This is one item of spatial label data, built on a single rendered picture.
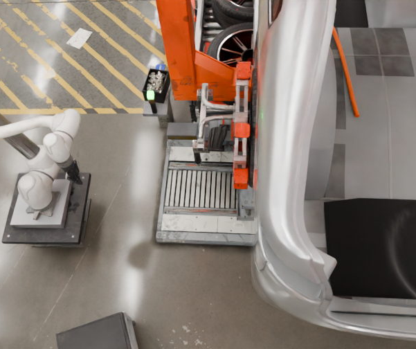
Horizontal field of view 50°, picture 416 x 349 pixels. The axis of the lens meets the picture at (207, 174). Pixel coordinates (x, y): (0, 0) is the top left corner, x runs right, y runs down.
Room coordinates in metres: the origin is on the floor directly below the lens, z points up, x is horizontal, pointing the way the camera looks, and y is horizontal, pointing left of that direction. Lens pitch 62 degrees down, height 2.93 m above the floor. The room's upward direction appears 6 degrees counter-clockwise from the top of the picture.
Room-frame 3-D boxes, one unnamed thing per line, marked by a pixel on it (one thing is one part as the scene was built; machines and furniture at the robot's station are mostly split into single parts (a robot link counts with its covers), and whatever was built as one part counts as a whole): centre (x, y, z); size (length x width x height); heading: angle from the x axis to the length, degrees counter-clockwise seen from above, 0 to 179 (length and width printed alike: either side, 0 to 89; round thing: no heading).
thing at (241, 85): (1.36, -0.21, 0.85); 0.54 x 0.07 x 0.54; 171
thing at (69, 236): (1.27, 1.07, 0.15); 0.50 x 0.50 x 0.30; 83
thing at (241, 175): (1.05, -0.17, 0.85); 0.09 x 0.08 x 0.07; 171
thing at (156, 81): (2.00, 0.29, 0.51); 0.20 x 0.14 x 0.13; 162
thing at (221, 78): (1.87, -0.25, 0.69); 0.52 x 0.17 x 0.35; 81
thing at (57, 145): (1.24, 0.74, 1.05); 0.13 x 0.11 x 0.16; 161
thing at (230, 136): (1.37, -0.14, 0.85); 0.21 x 0.14 x 0.14; 81
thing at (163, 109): (2.02, 0.29, 0.44); 0.43 x 0.17 x 0.03; 171
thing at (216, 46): (2.20, -0.40, 0.39); 0.66 x 0.66 x 0.24
